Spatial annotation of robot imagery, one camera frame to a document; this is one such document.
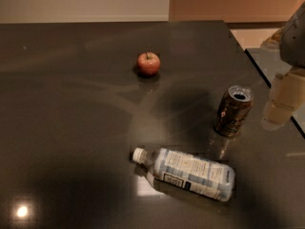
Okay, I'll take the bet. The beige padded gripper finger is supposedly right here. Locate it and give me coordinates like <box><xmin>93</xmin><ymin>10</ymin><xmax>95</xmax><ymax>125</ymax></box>
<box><xmin>261</xmin><ymin>68</ymin><xmax>305</xmax><ymax>131</ymax></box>

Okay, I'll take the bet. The red apple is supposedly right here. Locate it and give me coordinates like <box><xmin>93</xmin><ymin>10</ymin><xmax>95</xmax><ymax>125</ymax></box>
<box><xmin>137</xmin><ymin>52</ymin><xmax>161</xmax><ymax>77</ymax></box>

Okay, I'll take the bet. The brown drink can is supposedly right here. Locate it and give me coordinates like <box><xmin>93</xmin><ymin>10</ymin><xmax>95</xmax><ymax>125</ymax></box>
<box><xmin>214</xmin><ymin>85</ymin><xmax>254</xmax><ymax>137</ymax></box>

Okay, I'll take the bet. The clear plastic water bottle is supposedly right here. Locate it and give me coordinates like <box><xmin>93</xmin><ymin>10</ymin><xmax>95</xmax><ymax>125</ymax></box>
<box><xmin>132</xmin><ymin>148</ymin><xmax>235</xmax><ymax>202</ymax></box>

